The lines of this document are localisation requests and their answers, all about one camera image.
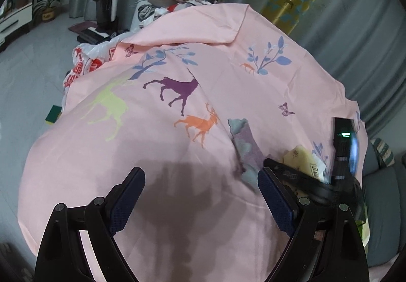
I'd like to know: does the potted plant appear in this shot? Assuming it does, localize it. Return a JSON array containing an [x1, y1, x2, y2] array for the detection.
[[33, 0, 64, 21]]

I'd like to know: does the patterned cushion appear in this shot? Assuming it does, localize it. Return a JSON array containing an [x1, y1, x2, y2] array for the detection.
[[369, 138, 395, 168]]

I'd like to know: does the pink printed blanket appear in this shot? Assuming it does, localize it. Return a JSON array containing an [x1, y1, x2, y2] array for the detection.
[[17, 1, 370, 282]]

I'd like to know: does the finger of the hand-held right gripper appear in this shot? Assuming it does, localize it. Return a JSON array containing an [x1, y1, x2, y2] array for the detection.
[[263, 158, 337, 205]]

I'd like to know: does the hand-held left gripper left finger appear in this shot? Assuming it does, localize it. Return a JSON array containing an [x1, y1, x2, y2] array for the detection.
[[34, 167, 146, 282]]

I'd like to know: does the grey sofa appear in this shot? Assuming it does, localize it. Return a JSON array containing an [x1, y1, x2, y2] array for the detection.
[[362, 138, 406, 270]]

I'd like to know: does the white cabinet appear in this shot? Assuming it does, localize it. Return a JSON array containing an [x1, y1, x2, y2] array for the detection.
[[0, 3, 35, 51]]

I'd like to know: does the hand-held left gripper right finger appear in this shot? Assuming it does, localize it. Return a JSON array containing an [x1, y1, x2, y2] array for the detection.
[[257, 167, 370, 282]]

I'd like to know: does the green sponge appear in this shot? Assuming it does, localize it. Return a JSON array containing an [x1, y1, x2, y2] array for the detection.
[[46, 105, 64, 127]]

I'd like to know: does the yellow tissue pack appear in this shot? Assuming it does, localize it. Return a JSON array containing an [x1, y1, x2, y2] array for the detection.
[[283, 144, 330, 183]]

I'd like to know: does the purple patterned sock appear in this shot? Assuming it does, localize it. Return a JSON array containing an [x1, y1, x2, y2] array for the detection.
[[228, 118, 273, 190]]

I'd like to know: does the red white printed cloth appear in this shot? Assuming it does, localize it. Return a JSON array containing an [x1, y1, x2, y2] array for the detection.
[[62, 39, 127, 111]]

